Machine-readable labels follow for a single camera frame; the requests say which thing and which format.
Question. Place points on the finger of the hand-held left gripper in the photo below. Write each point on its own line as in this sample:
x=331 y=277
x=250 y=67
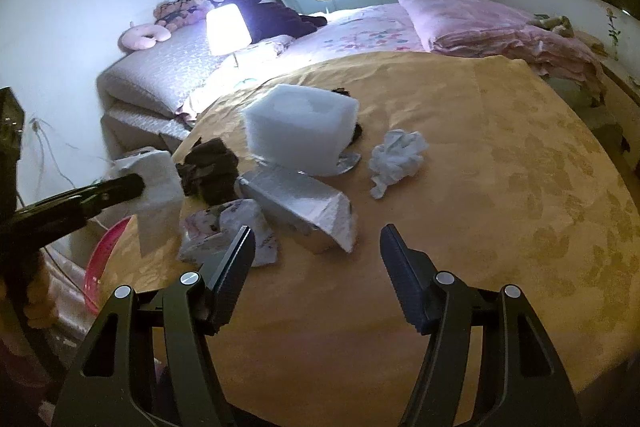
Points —
x=100 y=196

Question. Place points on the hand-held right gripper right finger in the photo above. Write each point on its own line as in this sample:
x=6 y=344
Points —
x=400 y=267

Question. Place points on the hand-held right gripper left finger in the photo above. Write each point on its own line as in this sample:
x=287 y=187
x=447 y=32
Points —
x=232 y=277

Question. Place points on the white paper bag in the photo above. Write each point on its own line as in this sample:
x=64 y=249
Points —
x=160 y=202

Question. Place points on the pink plastic basket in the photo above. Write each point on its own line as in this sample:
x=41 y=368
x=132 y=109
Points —
x=97 y=272

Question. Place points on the silver carton box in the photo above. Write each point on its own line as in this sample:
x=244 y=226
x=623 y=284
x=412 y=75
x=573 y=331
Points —
x=290 y=197

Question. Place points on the white tissue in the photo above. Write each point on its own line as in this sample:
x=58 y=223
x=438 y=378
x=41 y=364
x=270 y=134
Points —
x=397 y=157

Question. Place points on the person's left hand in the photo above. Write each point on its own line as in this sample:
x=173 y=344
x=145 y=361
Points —
x=39 y=304

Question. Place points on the floral patterned wrapper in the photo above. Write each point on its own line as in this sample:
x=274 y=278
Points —
x=220 y=227

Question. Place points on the grey bed base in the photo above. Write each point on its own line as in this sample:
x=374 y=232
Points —
x=135 y=127

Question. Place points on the shiny pale curtain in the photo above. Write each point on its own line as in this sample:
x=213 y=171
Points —
x=65 y=272

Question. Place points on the dark brown wrapper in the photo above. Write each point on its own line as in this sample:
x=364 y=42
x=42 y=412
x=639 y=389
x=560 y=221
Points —
x=210 y=167

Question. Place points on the grey quilted mattress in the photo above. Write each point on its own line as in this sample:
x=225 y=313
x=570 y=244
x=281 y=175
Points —
x=160 y=72

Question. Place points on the large white foam block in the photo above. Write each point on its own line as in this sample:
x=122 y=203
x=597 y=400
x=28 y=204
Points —
x=300 y=132

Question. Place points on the pink neck pillow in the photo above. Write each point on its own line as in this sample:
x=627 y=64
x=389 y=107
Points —
x=135 y=38

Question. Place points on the plush toy heap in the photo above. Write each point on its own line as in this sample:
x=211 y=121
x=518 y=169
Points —
x=180 y=9

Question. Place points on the white table lamp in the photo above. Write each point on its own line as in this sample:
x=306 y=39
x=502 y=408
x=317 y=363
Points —
x=227 y=29

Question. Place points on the floral bedsheet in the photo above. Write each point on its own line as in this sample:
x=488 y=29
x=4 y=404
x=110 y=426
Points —
x=360 y=32

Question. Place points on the pink folded quilt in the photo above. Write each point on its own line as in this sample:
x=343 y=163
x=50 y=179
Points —
x=465 y=22

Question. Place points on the small tan object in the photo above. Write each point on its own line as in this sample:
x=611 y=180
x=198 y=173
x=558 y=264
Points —
x=550 y=23

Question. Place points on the wall socket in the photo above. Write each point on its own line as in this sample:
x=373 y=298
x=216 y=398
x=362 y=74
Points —
x=35 y=123

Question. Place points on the flower wall sticker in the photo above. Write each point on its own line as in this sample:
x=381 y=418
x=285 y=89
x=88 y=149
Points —
x=612 y=32

